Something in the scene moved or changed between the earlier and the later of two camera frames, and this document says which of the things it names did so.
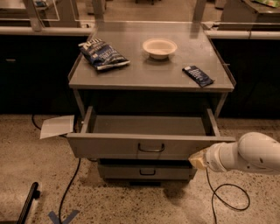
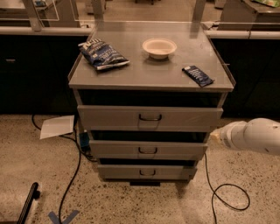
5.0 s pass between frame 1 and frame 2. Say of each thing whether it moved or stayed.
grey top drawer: moved
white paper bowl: stayed
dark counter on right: stayed
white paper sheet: stayed
